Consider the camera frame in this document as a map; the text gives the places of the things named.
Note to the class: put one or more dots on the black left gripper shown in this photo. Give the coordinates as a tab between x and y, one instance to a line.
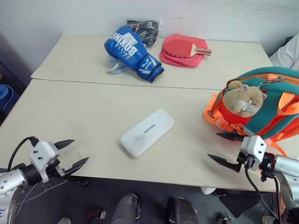
60	172

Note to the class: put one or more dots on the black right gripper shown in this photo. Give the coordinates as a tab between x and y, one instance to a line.
245	161

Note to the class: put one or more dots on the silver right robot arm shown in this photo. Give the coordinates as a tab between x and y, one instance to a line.
286	168

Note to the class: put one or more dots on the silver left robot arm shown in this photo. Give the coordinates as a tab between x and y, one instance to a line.
11	180

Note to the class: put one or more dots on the teal and orange backpack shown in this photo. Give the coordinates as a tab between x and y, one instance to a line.
280	112

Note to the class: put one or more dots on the white rectangular case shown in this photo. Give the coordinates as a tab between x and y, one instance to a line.
147	133

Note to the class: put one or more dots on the pink paddle cover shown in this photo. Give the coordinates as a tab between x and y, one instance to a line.
182	61

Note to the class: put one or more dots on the white shoe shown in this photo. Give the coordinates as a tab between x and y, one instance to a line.
208	190

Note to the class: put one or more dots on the brown plush hamster toy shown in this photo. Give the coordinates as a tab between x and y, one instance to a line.
244	100

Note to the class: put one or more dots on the dark rounded shape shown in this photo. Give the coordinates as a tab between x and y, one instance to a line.
126	208
182	211

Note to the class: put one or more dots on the blue rolled mat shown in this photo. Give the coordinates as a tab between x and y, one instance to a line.
7	96

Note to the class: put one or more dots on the clear plastic bag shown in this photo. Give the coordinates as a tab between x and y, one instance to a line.
115	67

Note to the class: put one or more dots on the person in white clothes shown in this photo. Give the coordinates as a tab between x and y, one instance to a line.
286	54

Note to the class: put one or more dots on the red table tennis paddle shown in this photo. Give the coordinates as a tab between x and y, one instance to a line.
178	47

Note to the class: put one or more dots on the blue boxing glove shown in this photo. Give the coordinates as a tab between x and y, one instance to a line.
126	46

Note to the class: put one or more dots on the black packaged bag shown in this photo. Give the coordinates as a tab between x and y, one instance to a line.
149	32

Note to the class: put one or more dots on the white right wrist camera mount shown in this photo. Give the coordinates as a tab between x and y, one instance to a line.
254	149

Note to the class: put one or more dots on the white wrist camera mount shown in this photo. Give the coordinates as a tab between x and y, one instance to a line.
43	154
254	149

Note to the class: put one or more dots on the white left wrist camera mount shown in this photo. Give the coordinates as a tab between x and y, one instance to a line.
43	154

